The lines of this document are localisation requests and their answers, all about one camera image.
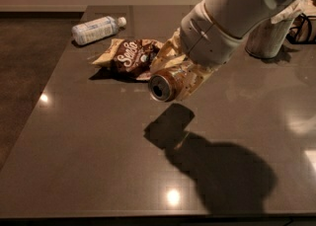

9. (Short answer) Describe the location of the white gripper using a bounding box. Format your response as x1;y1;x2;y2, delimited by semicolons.
150;1;242;101

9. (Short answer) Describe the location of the orange soda can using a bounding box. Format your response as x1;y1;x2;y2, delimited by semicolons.
148;66;190;103

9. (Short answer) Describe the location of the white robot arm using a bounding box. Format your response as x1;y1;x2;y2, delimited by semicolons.
148;0;295;102

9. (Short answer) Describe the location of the brown chip bag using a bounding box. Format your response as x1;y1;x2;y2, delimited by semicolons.
93;38;163;81

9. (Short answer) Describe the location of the metal cup holder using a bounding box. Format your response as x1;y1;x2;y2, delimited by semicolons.
245;19;293;59

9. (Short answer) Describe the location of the clear plastic water bottle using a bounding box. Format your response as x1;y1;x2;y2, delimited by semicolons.
71;16;127;45

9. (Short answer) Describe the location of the black wire rack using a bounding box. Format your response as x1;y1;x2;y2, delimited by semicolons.
286;14;316;44

